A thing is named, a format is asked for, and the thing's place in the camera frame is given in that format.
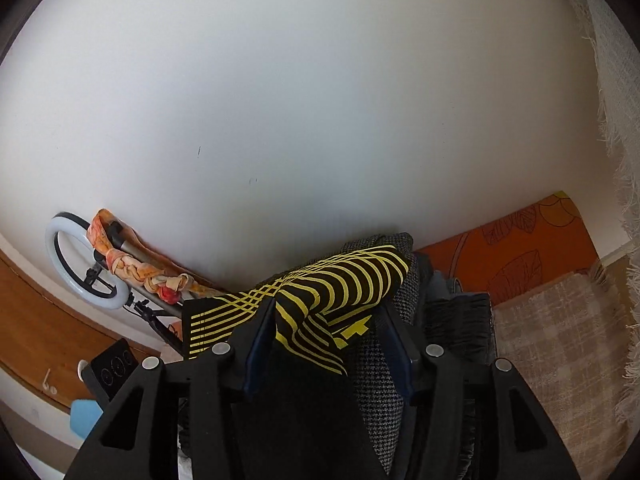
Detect dark grey folded pants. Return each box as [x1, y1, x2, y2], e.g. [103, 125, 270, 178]
[417, 255, 463, 301]

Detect black pants with yellow stripes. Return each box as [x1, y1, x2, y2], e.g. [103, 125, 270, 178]
[181, 244, 496, 480]

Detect green patterned fringed pillow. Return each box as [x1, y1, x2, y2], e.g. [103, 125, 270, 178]
[560, 0, 640, 431]

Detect colourful orange scarf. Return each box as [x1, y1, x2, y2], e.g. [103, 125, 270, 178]
[86, 208, 231, 306]

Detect white ring light on tripod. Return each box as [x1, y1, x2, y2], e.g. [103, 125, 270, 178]
[45, 211, 186, 361]

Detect black device with round buttons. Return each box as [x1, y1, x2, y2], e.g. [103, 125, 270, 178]
[81, 338, 137, 403]

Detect pink checked blanket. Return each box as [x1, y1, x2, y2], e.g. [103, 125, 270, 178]
[492, 255, 640, 461]

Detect orange leaf print sheet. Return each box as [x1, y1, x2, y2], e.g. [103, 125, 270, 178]
[415, 191, 601, 306]

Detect folded silver tripod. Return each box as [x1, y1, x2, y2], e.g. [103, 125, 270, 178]
[105, 220, 183, 318]

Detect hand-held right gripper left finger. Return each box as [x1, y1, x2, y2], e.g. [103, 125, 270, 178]
[65, 300, 281, 480]

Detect light blue object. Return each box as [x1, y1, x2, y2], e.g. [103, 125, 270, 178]
[70, 399, 103, 441]

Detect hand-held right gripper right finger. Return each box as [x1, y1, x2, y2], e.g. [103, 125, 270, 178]
[377, 305, 581, 480]

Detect wooden bedside furniture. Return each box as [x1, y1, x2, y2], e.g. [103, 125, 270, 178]
[0, 250, 166, 413]

